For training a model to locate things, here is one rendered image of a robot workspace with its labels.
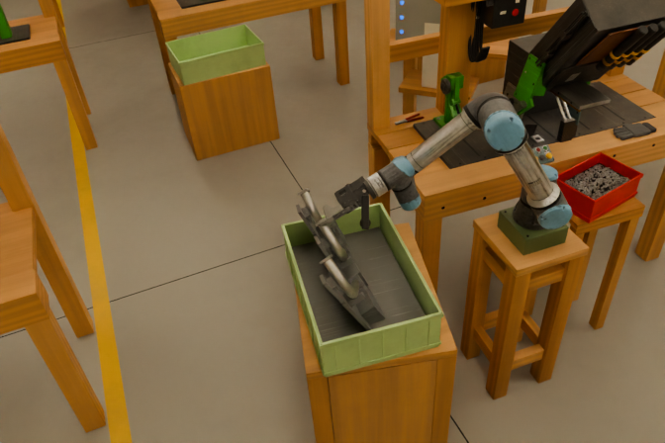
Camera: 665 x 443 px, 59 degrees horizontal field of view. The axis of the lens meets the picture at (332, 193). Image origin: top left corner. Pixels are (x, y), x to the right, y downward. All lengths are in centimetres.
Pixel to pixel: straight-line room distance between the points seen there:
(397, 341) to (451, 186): 85
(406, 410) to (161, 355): 143
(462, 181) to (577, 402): 115
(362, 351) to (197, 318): 155
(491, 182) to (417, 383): 95
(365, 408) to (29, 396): 178
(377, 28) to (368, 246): 100
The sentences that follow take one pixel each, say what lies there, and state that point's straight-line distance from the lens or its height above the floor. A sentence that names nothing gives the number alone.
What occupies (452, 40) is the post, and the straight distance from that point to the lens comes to 295.
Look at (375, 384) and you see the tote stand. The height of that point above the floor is 67.
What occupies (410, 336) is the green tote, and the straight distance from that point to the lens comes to 201.
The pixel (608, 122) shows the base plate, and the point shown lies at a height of 90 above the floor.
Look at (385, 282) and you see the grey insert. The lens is 222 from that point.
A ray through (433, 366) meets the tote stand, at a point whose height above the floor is 72.
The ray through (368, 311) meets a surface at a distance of 203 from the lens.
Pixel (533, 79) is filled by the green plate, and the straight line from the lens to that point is 284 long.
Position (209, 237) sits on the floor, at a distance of 382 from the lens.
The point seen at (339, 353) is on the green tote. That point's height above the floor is 89.
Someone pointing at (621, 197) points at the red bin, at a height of 85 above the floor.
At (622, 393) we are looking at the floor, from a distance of 315.
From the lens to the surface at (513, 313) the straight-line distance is 251.
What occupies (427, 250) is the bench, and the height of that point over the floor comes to 57.
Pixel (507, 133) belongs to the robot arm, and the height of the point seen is 146.
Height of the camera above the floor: 245
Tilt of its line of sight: 38 degrees down
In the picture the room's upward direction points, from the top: 4 degrees counter-clockwise
